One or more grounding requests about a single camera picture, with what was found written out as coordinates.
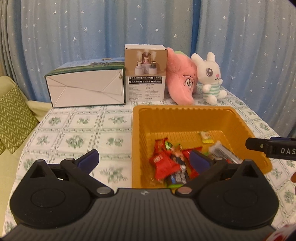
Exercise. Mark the pink starfish plush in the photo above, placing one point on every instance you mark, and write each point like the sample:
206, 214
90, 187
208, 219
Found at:
181, 77

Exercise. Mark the green zigzag cushion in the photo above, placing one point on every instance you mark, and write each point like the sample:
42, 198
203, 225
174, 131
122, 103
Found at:
17, 120

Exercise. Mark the right hand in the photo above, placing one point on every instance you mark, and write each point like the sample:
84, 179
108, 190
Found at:
293, 178

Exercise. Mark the brown humidifier box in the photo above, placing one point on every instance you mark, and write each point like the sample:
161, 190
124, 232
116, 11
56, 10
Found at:
145, 72

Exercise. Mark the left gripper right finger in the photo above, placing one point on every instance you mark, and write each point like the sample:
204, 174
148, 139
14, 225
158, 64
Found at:
207, 169

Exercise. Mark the floral tablecloth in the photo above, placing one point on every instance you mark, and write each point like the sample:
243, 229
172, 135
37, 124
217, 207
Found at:
72, 132

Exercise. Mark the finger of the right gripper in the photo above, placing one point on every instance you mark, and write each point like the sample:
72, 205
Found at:
258, 144

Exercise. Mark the blue star curtain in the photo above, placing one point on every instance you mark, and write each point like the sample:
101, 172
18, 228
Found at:
253, 41

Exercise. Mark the white bunny plush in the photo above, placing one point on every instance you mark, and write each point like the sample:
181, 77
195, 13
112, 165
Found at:
209, 75

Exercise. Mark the green-wrapped brown candy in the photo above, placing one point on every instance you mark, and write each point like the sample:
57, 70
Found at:
174, 152

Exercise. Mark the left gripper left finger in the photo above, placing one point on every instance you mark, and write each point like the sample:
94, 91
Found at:
78, 171

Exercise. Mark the clear black snack packet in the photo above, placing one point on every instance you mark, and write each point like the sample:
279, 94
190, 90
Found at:
220, 151

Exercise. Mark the yellow candy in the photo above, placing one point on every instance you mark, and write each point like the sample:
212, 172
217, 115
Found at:
206, 137

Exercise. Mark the white green carton box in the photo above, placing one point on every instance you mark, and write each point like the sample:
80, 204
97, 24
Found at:
87, 83

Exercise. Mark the orange plastic tray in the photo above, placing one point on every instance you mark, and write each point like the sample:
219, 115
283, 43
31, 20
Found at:
182, 125

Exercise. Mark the red gold candy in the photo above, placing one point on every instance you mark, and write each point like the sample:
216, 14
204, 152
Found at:
160, 146

